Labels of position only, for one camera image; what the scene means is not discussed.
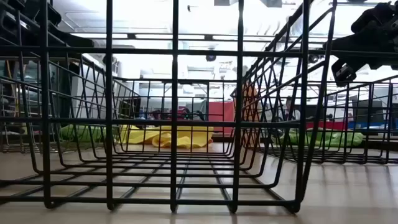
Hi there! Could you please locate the red partition panel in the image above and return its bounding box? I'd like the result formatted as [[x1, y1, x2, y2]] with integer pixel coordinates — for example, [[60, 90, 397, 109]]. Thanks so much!
[[207, 100, 236, 135]]

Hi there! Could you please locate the black computer monitor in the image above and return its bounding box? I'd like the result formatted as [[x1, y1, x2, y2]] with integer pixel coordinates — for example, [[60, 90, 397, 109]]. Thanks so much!
[[352, 99, 385, 125]]

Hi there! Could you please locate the person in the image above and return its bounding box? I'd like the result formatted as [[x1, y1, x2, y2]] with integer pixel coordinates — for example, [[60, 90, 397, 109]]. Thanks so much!
[[278, 95, 302, 123]]

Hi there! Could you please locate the large black wire basket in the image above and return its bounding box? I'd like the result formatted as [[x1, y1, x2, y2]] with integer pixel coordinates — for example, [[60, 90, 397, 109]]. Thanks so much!
[[0, 0, 338, 214]]

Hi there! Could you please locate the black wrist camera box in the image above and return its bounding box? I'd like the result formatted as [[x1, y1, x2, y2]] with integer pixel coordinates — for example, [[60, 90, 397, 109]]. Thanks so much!
[[331, 58, 358, 88]]

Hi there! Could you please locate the orange chair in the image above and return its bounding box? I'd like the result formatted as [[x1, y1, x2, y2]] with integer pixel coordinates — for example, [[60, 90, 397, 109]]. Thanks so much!
[[230, 86, 261, 147]]

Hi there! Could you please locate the metal shelf rack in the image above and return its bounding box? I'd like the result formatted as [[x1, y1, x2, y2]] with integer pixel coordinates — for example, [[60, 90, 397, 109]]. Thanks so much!
[[0, 55, 43, 153]]

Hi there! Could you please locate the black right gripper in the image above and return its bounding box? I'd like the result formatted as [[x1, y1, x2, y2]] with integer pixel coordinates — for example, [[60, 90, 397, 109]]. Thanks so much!
[[322, 30, 398, 71]]

